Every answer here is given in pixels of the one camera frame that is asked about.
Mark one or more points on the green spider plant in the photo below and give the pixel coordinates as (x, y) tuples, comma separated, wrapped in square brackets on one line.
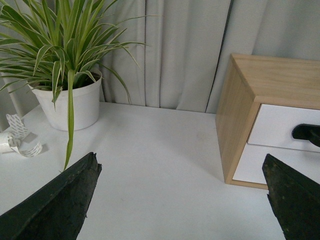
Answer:
[(55, 48)]

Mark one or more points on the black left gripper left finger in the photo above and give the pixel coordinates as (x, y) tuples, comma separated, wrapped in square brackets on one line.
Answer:
[(56, 211)]

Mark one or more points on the black drawer handle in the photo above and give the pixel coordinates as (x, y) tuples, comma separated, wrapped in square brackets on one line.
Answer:
[(308, 132)]

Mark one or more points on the grey curtain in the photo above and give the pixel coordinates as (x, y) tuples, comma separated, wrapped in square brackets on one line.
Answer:
[(184, 46)]

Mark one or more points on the wooden drawer cabinet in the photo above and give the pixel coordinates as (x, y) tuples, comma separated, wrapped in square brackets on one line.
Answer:
[(250, 82)]

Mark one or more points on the white adhesive tape strip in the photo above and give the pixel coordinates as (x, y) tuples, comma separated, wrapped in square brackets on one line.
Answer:
[(11, 140)]

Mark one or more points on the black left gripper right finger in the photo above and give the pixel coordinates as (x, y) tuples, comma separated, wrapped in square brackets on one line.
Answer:
[(294, 199)]

